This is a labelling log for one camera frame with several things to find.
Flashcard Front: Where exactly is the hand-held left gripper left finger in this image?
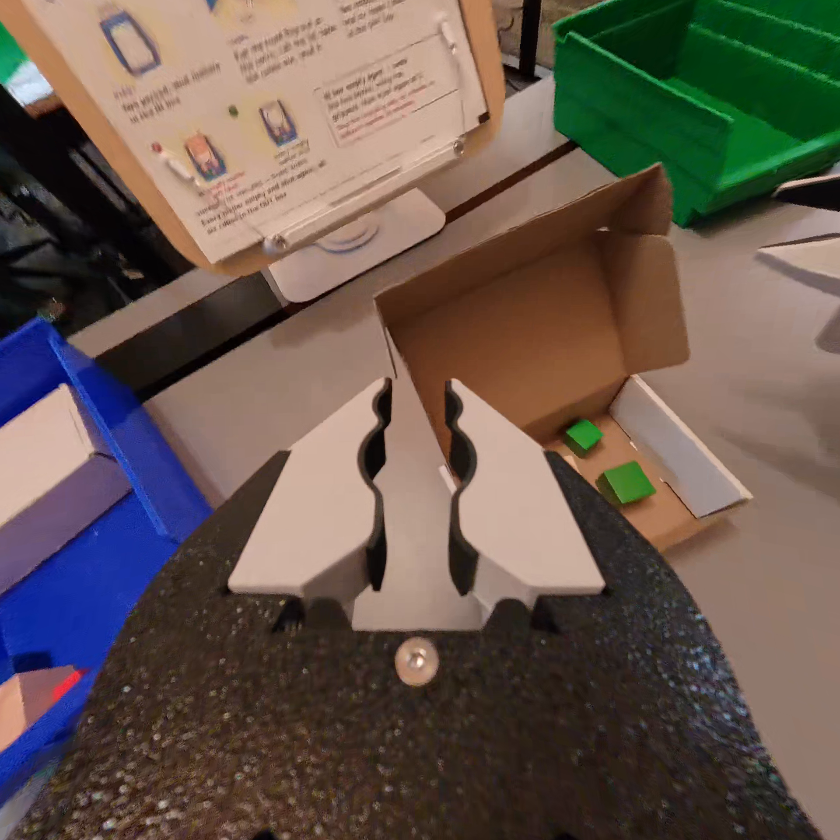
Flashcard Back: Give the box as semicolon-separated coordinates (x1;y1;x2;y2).
227;377;395;603

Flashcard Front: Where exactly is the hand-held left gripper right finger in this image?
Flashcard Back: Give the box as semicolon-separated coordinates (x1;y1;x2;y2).
445;379;606;613

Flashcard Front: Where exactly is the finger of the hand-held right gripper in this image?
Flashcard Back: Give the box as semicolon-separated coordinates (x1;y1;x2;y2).
756;235;840;355
774;172;840;212

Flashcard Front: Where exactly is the small green cube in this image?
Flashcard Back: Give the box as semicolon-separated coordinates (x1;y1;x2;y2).
564;420;605;458

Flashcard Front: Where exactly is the medium green cube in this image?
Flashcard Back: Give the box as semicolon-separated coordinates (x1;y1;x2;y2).
596;461;657;506

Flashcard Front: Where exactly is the white cardboard mailer box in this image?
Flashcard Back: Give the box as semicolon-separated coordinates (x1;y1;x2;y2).
0;384;132;595
374;164;753;552

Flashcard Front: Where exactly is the blue plastic bin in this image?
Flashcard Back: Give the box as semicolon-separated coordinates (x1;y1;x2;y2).
0;318;214;805

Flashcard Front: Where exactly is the green plastic bin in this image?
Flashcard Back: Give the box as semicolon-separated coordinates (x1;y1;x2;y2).
553;0;840;228

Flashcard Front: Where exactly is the metal page holder clip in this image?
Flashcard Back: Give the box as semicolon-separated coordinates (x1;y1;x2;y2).
436;20;468;157
161;147;290;256

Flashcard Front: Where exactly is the white stand base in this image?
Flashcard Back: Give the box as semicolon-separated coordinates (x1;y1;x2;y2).
261;188;447;305

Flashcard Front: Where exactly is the instruction sheet on wooden stand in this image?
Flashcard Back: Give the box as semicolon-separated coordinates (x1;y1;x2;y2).
0;0;508;278

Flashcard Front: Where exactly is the printed instruction sheet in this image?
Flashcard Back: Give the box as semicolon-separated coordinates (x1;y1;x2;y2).
20;0;492;265

